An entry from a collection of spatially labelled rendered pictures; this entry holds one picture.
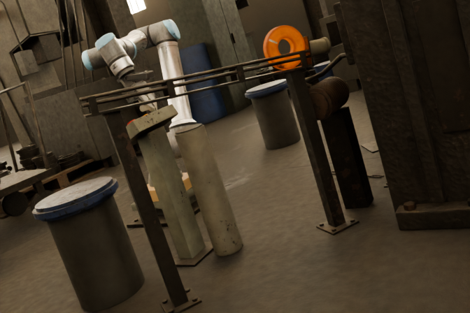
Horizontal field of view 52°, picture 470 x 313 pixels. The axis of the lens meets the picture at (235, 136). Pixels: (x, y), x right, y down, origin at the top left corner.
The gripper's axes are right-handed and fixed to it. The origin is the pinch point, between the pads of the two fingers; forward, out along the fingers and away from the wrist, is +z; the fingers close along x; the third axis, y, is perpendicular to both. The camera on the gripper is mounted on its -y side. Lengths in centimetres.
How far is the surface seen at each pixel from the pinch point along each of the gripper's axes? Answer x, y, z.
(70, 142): -149, 254, -65
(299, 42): -16, -61, 12
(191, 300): 39, -2, 65
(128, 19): -216, 163, -132
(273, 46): -8, -56, 9
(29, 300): 45, 81, 36
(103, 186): 33.6, 10.9, 16.0
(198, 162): 8.3, -11.0, 27.7
